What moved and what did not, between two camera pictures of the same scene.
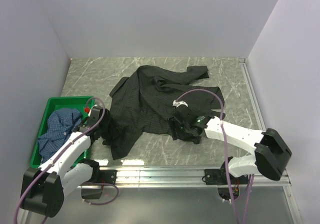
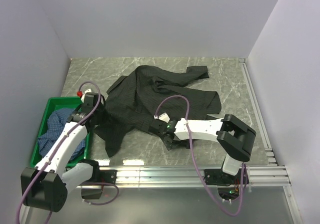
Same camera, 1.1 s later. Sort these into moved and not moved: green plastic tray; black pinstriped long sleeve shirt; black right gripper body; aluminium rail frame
Moved: black right gripper body
Not moved: green plastic tray; black pinstriped long sleeve shirt; aluminium rail frame
